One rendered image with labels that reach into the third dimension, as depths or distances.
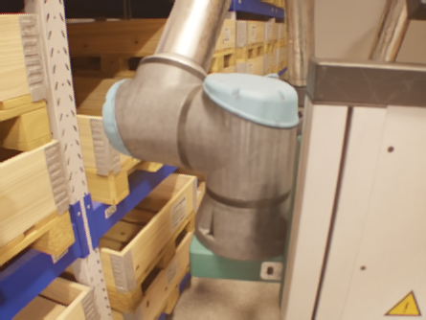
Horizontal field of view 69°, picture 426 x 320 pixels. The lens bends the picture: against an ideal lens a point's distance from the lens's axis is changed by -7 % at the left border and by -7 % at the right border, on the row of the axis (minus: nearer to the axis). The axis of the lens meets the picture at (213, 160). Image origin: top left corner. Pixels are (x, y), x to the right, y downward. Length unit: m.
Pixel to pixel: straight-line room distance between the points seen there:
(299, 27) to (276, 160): 0.57
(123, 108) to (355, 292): 0.46
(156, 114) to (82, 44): 1.83
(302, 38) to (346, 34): 5.80
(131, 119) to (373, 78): 0.38
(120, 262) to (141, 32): 1.30
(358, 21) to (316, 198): 6.47
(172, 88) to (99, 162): 0.74
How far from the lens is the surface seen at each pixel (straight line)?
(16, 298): 1.14
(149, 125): 0.55
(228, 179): 0.51
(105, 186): 1.29
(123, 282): 1.51
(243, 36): 2.91
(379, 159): 0.40
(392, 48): 1.14
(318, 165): 0.38
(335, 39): 6.81
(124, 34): 2.14
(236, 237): 0.54
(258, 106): 0.47
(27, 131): 0.94
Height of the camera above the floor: 1.81
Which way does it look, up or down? 22 degrees down
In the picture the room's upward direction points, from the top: straight up
